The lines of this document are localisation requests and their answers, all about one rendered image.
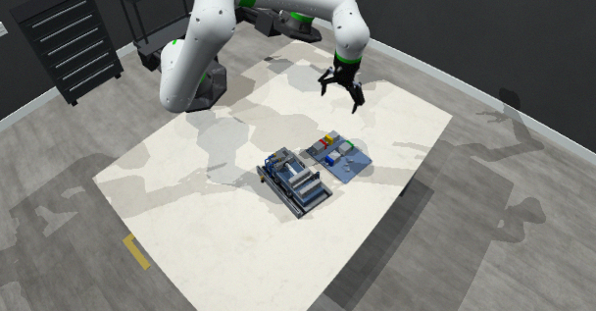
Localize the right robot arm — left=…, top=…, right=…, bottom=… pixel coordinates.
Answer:
left=160, top=0, right=370, bottom=114

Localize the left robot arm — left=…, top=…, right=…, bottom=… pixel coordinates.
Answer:
left=273, top=10, right=315, bottom=34

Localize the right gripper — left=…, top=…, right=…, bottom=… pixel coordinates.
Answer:
left=318, top=67, right=365, bottom=114

